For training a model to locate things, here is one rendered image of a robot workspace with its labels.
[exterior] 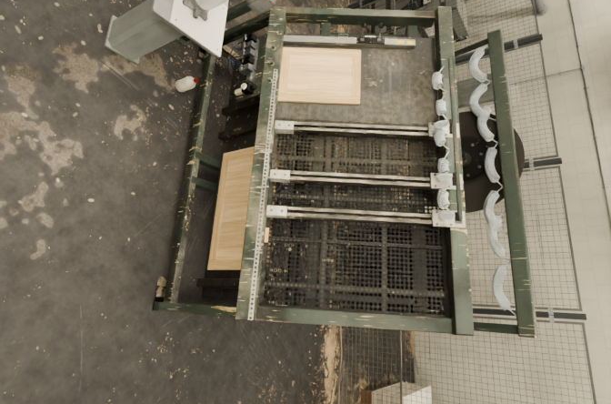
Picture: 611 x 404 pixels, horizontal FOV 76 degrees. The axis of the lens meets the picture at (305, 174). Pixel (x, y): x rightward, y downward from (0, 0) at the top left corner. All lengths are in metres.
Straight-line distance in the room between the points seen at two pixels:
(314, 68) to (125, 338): 2.18
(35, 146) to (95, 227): 0.58
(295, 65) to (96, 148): 1.43
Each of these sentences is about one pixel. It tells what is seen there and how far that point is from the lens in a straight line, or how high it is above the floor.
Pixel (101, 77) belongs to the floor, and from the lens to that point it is 3.02.
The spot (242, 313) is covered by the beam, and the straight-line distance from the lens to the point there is 2.40.
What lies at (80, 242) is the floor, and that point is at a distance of 2.76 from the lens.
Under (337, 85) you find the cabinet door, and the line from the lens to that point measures 2.82.
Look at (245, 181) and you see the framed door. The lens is 2.92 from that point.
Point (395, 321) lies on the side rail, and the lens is 2.41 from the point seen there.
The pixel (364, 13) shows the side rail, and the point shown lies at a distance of 3.16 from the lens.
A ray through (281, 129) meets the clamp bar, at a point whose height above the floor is 0.96.
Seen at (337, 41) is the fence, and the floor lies 1.23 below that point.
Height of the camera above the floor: 2.47
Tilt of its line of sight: 33 degrees down
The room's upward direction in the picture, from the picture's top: 81 degrees clockwise
